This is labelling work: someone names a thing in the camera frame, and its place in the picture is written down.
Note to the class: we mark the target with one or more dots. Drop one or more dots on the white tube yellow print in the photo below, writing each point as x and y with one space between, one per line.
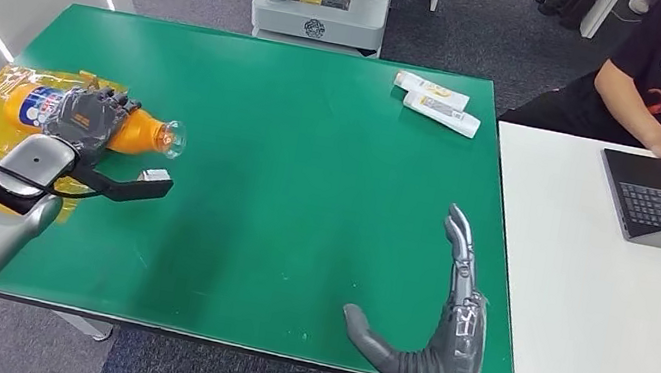
433 89

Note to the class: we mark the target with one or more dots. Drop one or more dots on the white tube grey label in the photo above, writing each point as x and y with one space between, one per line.
442 113

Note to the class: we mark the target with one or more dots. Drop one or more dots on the black items on floor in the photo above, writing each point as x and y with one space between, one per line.
566 1

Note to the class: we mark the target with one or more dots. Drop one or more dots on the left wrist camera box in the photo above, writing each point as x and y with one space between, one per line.
129 186

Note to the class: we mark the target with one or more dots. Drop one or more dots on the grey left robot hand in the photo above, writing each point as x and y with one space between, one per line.
86 120

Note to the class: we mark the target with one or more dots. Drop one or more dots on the orange plastic bottle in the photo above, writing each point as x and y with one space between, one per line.
141 133

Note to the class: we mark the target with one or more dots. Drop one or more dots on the white furniture leg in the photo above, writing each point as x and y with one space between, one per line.
601 12

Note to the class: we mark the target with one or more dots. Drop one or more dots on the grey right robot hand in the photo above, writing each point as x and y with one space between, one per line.
448 366

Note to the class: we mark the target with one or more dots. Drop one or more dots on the person's right forearm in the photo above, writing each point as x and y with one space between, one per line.
626 103

